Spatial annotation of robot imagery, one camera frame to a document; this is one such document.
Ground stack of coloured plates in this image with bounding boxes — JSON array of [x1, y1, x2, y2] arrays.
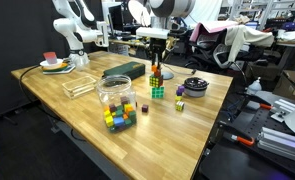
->
[[41, 62, 76, 75]]

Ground open cardboard box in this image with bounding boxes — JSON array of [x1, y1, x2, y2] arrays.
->
[[272, 69, 295, 103]]

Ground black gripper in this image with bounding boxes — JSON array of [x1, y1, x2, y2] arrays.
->
[[149, 37, 168, 72]]

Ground pink cloth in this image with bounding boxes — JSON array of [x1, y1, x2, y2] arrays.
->
[[189, 20, 240, 43]]

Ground white spray bottle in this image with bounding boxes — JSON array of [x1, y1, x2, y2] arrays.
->
[[246, 77, 263, 97]]

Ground beige cloth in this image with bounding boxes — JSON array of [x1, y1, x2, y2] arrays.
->
[[224, 24, 275, 63]]

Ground black-framed Rubik's cube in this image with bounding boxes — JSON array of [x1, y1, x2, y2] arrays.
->
[[149, 74, 164, 89]]

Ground black office chair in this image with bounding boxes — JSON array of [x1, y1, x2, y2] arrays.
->
[[186, 29, 255, 72]]

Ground dark green flat case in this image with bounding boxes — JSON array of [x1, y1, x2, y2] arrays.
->
[[102, 61, 146, 81]]

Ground lamp power cable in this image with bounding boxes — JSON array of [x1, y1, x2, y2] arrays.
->
[[163, 63, 197, 75]]

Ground clear plastic tray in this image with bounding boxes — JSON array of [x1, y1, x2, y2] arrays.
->
[[61, 75, 97, 100]]

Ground aluminium extrusion bars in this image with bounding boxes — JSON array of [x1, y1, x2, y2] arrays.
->
[[256, 126, 295, 165]]

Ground small Rubik's cube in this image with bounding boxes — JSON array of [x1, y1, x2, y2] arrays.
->
[[175, 100, 185, 112]]

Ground clear jar of coloured cubes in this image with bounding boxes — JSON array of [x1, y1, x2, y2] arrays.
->
[[96, 75, 137, 134]]

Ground computer monitor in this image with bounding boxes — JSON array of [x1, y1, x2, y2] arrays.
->
[[101, 2, 125, 33]]

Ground wooden desk with clutter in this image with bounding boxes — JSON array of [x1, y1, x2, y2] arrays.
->
[[108, 37, 180, 63]]

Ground black round lidded bowl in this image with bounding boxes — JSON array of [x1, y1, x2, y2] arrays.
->
[[183, 77, 210, 98]]

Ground thick black cable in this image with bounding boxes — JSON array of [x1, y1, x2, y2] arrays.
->
[[18, 64, 60, 129]]

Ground black curtain divider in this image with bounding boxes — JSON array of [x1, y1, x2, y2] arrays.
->
[[0, 0, 105, 121]]

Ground white-framed Rubik's cube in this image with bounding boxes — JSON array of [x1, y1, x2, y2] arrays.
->
[[150, 85, 166, 100]]

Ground white bowl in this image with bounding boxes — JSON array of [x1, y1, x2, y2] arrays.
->
[[39, 58, 64, 70]]

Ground orange-handled clamp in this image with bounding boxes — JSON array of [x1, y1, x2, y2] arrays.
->
[[231, 133, 256, 147]]

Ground red pink block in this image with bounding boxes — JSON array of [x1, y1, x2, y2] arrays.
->
[[42, 51, 58, 65]]

